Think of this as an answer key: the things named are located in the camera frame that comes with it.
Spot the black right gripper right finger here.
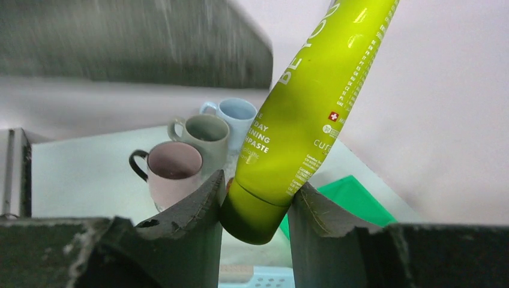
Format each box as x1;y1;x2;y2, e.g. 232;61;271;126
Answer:
288;184;508;287

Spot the pink ceramic mug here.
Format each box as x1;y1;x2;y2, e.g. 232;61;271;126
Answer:
128;141;203;212

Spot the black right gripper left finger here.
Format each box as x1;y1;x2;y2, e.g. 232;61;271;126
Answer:
1;170;225;287

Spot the grey ceramic mug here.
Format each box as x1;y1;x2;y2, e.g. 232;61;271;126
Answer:
167;114;230;179

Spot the light blue ceramic mug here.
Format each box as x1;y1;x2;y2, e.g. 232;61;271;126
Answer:
199;98;258;152

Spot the green bin with toothpaste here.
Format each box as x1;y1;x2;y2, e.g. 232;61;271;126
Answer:
278;175;399;241

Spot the light blue plastic basket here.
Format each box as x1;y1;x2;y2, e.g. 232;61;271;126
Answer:
218;265;295;288

